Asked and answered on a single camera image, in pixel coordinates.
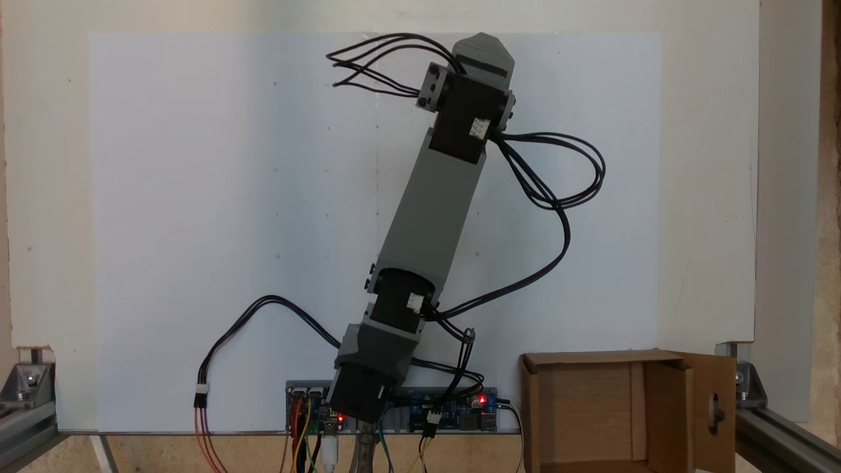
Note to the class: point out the grey printed robot arm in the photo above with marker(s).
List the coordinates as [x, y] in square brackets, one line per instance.
[427, 217]

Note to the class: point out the aluminium frame post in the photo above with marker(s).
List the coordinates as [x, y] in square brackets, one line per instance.
[23, 433]
[788, 440]

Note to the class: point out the brown cardboard box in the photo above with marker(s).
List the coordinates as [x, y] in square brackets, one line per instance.
[578, 407]

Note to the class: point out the grey board mounting plate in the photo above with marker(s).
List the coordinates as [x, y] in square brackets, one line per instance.
[302, 384]

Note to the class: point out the metal table clamp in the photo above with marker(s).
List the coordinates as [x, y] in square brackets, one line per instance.
[366, 453]

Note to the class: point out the blue circuit board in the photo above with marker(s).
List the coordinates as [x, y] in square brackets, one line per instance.
[453, 414]

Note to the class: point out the metal corner bracket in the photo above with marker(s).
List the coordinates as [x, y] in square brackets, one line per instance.
[746, 384]
[26, 384]

